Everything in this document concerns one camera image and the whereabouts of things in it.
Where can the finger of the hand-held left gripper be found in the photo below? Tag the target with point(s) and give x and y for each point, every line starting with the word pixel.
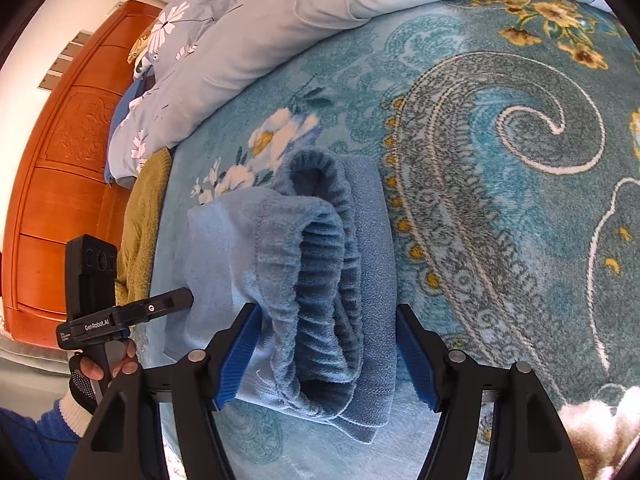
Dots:
pixel 160 304

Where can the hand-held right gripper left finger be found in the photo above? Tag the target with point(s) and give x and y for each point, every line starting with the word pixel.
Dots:
pixel 240 360

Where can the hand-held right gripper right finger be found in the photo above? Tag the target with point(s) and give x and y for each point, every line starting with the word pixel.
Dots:
pixel 415 360

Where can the light blue fleece pants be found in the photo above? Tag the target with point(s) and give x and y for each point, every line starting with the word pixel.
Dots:
pixel 320 270

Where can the person's left forearm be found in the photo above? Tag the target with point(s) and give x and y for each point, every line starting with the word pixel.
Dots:
pixel 40 435

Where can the person's left hand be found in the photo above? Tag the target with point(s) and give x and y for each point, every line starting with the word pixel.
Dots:
pixel 82 382

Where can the mustard yellow knitted cloth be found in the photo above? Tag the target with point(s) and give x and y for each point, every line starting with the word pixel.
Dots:
pixel 145 220

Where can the orange wooden headboard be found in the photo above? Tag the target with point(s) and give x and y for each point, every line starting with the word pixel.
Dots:
pixel 65 160

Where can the teal floral blanket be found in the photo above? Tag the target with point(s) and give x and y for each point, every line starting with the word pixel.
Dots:
pixel 500 210

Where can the blue pillow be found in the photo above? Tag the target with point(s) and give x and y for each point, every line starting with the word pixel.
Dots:
pixel 125 105

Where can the light blue floral quilt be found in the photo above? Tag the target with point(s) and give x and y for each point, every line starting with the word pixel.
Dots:
pixel 300 25

